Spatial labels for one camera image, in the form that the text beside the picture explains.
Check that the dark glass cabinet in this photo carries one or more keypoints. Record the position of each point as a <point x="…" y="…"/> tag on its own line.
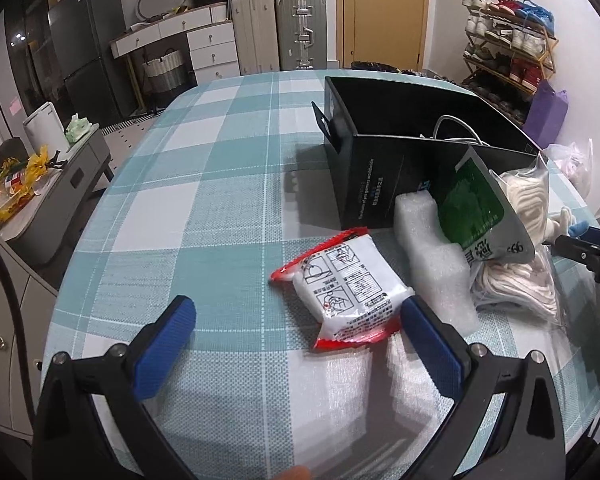
<point x="30" y="60"/>

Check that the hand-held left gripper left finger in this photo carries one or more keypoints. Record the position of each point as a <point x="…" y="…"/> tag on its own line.
<point x="165" y="347"/>

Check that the white drawer desk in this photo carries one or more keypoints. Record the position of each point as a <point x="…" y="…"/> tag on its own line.
<point x="210" y="40"/>

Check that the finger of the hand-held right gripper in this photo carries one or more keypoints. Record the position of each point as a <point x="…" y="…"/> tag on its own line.
<point x="579" y="230"/>
<point x="580" y="250"/>

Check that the purple bag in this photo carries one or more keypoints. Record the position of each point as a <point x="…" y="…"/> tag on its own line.
<point x="545" y="115"/>

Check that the silver suitcase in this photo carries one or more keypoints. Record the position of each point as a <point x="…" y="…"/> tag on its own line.
<point x="300" y="30"/>

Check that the beige suitcase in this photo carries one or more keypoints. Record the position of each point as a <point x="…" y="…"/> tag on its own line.
<point x="255" y="35"/>

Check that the green tissue pack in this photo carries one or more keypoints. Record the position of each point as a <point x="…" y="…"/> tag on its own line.
<point x="77" y="130"/>

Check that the scattered loose shoes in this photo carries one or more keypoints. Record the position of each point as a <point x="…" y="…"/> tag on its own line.
<point x="380" y="66"/>

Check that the white cabinet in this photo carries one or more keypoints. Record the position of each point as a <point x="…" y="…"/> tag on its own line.
<point x="25" y="335"/>

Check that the green white packet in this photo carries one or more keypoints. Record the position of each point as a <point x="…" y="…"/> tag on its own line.
<point x="470" y="200"/>

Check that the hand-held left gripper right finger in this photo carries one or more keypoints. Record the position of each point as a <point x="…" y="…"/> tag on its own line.
<point x="430" y="350"/>

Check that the shoe rack with shoes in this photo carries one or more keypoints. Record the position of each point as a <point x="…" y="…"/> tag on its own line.
<point x="522" y="40"/>

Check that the grey side cabinet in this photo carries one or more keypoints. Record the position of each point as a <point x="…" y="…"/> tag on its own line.
<point x="75" y="180"/>

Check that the grey white laundry basket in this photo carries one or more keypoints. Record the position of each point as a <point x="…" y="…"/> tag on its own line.
<point x="165" y="72"/>

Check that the black cardboard box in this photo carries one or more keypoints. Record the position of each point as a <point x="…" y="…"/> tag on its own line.
<point x="380" y="175"/>

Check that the white plastic bag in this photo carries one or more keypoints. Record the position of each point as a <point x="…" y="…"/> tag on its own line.
<point x="575" y="165"/>

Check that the grey refrigerator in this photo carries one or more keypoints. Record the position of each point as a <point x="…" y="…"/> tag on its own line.
<point x="90" y="35"/>

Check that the white foam block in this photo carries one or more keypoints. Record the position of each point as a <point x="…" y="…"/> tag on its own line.
<point x="430" y="255"/>

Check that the red white packet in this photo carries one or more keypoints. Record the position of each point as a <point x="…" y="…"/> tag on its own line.
<point x="345" y="285"/>

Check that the wooden door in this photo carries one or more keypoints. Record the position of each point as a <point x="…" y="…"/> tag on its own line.
<point x="380" y="10"/>

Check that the dark cloth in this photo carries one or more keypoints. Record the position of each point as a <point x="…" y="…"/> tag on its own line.
<point x="5" y="152"/>

